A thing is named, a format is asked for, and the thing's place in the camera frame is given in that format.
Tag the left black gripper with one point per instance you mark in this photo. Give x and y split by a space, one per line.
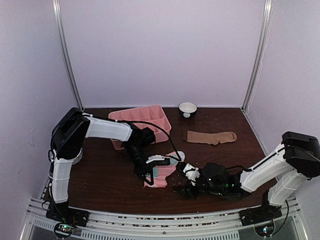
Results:
144 170

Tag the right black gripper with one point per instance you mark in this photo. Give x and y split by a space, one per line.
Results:
187 192

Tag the pink patterned sock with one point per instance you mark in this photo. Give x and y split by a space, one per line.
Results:
161 172

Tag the tan brown sock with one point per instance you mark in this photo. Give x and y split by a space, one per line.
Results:
208 138

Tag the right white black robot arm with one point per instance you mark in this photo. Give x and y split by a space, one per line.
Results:
296 159

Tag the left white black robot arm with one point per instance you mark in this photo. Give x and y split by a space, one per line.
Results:
67 147

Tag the pink divided organizer tray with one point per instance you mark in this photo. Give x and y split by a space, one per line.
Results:
152 114

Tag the black white ceramic bowl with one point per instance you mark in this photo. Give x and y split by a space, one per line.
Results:
187 110

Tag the white fluted bowl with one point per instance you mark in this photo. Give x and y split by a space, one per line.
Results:
78 157

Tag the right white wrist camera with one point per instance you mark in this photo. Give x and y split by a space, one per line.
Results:
190 172

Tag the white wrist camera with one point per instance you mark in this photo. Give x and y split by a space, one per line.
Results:
190 172
158 160

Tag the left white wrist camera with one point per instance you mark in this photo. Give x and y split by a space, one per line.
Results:
158 160

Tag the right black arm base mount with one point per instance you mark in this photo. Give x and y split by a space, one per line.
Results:
262 218

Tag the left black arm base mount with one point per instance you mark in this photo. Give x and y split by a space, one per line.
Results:
67 222

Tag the left aluminium frame post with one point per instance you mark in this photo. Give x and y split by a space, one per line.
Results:
65 53

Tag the aluminium frame post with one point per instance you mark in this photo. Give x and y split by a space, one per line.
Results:
65 53
263 36

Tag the right aluminium frame post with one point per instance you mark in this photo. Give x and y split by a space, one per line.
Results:
263 36

